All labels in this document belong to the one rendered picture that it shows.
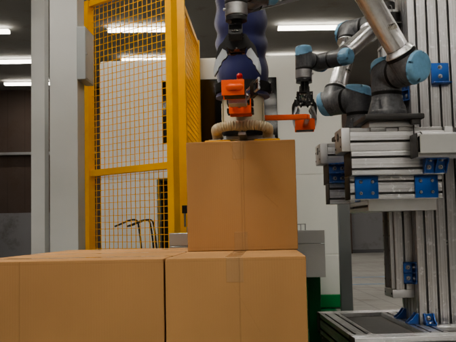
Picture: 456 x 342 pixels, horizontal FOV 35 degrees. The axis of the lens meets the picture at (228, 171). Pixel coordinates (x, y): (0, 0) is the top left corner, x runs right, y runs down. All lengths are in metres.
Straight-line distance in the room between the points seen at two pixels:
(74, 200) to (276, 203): 1.71
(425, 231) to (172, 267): 1.29
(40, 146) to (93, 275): 4.38
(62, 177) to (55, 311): 2.06
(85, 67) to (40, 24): 2.51
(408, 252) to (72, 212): 1.91
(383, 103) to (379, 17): 0.33
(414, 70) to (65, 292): 1.45
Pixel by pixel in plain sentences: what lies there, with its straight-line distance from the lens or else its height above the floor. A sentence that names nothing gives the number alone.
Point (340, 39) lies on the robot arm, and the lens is 3.64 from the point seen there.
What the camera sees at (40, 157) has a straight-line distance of 6.44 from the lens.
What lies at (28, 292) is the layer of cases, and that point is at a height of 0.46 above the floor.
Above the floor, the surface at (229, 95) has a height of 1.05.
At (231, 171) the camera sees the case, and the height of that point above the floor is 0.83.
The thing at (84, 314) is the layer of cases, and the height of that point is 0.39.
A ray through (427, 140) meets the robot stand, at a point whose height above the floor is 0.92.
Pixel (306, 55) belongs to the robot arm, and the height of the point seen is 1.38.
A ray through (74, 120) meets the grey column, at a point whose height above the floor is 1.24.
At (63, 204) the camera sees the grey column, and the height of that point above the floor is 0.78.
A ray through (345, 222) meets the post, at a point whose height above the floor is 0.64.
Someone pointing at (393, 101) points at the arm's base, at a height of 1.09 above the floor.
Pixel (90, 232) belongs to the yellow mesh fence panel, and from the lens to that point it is 4.65.
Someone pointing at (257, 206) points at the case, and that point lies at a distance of 2.66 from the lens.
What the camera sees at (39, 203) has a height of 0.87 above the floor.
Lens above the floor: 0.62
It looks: 5 degrees up
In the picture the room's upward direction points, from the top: 1 degrees counter-clockwise
